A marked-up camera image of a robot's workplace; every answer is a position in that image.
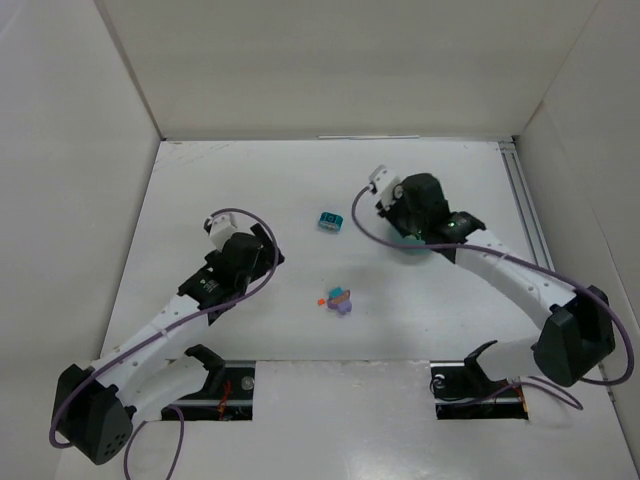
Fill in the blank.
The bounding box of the purple lego figure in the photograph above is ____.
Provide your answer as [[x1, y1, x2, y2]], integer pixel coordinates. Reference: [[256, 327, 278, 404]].
[[326, 287, 352, 315]]

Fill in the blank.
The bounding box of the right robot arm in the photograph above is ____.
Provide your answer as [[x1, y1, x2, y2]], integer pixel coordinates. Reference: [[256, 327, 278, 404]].
[[369, 167, 615, 387]]

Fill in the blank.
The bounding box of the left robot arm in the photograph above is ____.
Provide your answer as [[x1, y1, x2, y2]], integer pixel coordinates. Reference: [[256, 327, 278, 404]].
[[49, 215, 283, 465]]

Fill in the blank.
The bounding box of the teal round divided container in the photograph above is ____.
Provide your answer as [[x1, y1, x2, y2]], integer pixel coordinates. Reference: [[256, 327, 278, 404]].
[[388, 229, 431, 256]]

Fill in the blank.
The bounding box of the teal lego block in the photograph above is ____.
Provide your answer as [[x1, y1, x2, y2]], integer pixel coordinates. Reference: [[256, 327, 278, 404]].
[[317, 211, 344, 233]]

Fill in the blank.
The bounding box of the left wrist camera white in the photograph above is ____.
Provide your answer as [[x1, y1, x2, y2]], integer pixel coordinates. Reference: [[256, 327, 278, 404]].
[[203, 213, 237, 251]]

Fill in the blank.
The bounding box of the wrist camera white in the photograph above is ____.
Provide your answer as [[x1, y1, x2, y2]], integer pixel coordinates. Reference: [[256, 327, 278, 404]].
[[369, 165, 403, 210], [203, 213, 237, 251]]

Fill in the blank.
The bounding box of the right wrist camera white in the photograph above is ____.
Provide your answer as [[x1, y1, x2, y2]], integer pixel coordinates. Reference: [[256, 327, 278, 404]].
[[369, 165, 403, 210]]

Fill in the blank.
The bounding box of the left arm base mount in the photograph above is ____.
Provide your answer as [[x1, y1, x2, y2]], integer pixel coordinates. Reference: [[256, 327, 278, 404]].
[[161, 345, 256, 422]]

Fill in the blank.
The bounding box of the aluminium rail right edge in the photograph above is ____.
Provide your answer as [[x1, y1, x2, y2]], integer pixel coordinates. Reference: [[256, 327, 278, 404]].
[[498, 140, 554, 270]]

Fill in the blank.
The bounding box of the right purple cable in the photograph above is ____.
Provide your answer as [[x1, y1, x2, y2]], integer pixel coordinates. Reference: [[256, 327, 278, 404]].
[[351, 185, 634, 411]]

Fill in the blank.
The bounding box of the purple cable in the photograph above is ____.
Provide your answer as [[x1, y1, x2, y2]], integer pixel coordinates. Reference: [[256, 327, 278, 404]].
[[47, 208, 281, 480], [351, 185, 634, 411]]

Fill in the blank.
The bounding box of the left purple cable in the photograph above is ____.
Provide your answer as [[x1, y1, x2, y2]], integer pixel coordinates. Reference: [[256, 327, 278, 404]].
[[47, 208, 281, 480]]

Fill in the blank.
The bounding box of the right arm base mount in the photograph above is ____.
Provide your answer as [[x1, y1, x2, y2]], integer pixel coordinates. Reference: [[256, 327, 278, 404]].
[[429, 340, 529, 420]]

